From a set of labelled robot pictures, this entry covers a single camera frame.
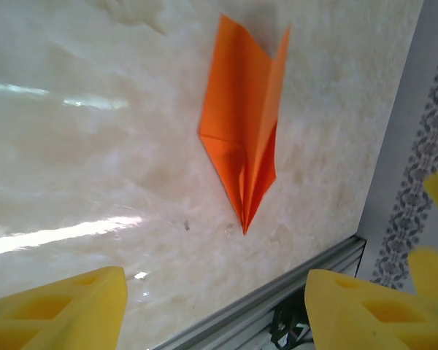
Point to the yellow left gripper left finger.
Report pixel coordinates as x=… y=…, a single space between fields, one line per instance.
x=58 y=321

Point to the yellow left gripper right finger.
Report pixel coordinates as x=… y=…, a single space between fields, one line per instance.
x=368 y=321

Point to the orange paper sheet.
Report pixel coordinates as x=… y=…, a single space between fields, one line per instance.
x=237 y=109

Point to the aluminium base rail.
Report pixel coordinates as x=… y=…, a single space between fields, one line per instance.
x=263 y=295

